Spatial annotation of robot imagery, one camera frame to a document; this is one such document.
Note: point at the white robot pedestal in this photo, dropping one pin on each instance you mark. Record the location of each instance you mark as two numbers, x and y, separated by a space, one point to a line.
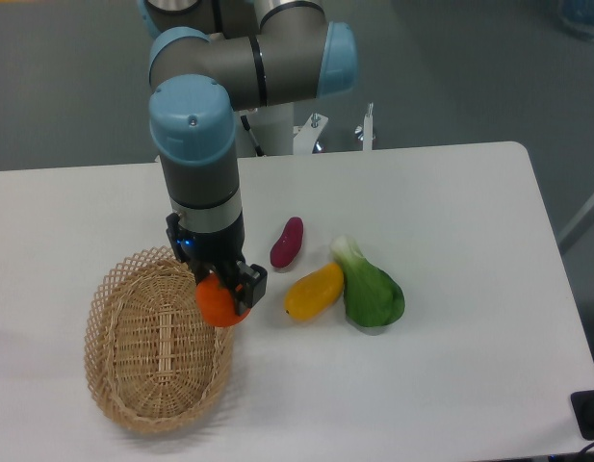
271 131

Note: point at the purple sweet potato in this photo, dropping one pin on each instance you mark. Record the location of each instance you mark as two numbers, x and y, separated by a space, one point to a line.
287 247

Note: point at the orange fruit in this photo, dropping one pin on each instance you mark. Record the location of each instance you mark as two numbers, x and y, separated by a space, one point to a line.
216 304

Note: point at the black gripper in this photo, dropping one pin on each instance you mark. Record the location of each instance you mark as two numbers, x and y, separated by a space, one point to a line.
222 251

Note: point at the blue object top right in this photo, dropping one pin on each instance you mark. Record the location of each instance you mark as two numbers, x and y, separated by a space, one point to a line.
577 16

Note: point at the green bok choy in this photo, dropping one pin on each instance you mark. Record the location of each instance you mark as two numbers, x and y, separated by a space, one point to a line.
372 297

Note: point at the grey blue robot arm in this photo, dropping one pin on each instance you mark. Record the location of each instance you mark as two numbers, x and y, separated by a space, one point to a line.
209 60

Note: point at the black device at table corner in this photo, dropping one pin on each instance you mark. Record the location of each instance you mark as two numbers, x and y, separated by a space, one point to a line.
583 407

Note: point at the woven wicker basket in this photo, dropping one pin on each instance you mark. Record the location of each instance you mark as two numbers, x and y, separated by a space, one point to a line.
152 363

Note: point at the yellow mango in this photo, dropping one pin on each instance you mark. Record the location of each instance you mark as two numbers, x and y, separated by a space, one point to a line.
315 292

